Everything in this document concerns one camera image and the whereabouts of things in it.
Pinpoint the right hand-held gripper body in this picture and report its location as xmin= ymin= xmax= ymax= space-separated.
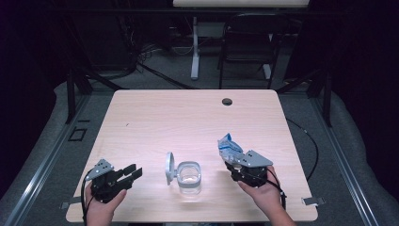
xmin=225 ymin=150 xmax=274 ymax=188

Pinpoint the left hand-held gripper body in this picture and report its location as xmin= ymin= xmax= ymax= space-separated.
xmin=85 ymin=158 xmax=135 ymax=204

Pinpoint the blue and white pouch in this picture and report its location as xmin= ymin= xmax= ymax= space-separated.
xmin=217 ymin=132 xmax=245 ymax=164

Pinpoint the clear jar with grey lid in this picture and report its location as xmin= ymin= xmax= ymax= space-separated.
xmin=165 ymin=152 xmax=202 ymax=196

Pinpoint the person's right hand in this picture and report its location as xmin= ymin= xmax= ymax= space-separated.
xmin=237 ymin=165 xmax=283 ymax=218

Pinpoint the person's left hand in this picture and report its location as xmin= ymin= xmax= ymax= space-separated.
xmin=84 ymin=184 xmax=128 ymax=226

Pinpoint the grey tape strip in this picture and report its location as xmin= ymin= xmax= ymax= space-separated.
xmin=59 ymin=197 xmax=83 ymax=210
xmin=301 ymin=196 xmax=327 ymax=207

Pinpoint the black floor outlet plate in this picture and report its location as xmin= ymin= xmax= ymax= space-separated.
xmin=68 ymin=126 xmax=88 ymax=142

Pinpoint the white standing desk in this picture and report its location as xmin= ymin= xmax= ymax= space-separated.
xmin=172 ymin=0 xmax=311 ymax=81

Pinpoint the black folding chair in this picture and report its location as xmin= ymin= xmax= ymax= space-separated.
xmin=217 ymin=12 xmax=291 ymax=89

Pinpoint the left hand-held gripper cable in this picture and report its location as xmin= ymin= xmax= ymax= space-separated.
xmin=80 ymin=169 xmax=96 ymax=226

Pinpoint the hand-held gripper cable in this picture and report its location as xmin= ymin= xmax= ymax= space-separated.
xmin=80 ymin=169 xmax=96 ymax=226
xmin=265 ymin=170 xmax=288 ymax=211

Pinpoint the right hand-held gripper cable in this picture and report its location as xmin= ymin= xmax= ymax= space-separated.
xmin=265 ymin=170 xmax=288 ymax=211

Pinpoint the thin black floor cable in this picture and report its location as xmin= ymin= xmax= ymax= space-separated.
xmin=285 ymin=117 xmax=320 ymax=182

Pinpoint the metal floor rail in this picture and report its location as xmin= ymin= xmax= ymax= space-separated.
xmin=310 ymin=97 xmax=380 ymax=226
xmin=3 ymin=93 xmax=92 ymax=226

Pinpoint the black metal frame post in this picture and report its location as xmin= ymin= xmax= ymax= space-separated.
xmin=65 ymin=67 xmax=93 ymax=125
xmin=276 ymin=67 xmax=333 ymax=128

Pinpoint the thick black floor cable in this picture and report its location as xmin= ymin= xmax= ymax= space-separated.
xmin=136 ymin=61 xmax=197 ymax=90

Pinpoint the bundle of dark cables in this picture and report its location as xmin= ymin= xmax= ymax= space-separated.
xmin=117 ymin=15 xmax=159 ymax=74

